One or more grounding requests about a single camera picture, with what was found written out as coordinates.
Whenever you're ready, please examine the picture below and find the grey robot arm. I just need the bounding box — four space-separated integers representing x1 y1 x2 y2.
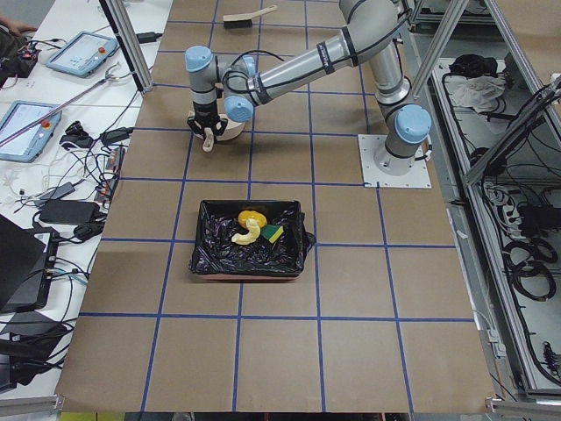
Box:
185 1 432 160

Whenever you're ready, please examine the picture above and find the long reacher grabber tool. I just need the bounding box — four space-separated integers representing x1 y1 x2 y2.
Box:
1 61 121 147

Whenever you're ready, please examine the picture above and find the toy croissant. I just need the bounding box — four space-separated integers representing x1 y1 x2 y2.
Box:
231 219 261 246

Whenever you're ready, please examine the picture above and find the black laptop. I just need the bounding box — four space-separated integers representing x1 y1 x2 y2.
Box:
1 217 59 314

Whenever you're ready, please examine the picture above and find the beige hand brush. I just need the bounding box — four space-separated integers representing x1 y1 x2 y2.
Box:
223 5 278 29

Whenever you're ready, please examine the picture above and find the teach pendant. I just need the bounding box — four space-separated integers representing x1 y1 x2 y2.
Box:
1 100 61 163
46 31 118 78

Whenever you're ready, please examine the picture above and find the yellow green sponge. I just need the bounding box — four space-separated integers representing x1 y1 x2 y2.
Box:
260 225 284 244

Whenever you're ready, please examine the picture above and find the far teach pendant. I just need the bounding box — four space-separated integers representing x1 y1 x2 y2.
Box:
46 31 118 78

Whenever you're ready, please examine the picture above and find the beige plastic dustpan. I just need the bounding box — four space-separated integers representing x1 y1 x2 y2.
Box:
187 111 245 153

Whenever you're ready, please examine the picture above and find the near teach pendant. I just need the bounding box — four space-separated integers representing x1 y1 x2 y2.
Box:
1 100 61 163

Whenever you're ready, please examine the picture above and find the black lined trash bin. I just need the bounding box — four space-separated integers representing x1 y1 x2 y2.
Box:
189 200 316 281

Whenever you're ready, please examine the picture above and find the white crumpled cloth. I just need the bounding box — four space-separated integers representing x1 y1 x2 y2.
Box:
451 75 507 113

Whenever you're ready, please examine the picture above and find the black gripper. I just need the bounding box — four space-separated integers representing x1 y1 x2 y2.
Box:
187 101 227 139

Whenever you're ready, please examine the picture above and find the aluminium frame post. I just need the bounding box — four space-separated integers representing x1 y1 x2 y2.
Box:
99 0 153 94

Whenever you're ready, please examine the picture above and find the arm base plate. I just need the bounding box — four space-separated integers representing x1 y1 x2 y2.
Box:
358 134 432 189

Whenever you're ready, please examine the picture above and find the black power adapter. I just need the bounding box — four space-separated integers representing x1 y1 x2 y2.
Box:
39 200 100 225

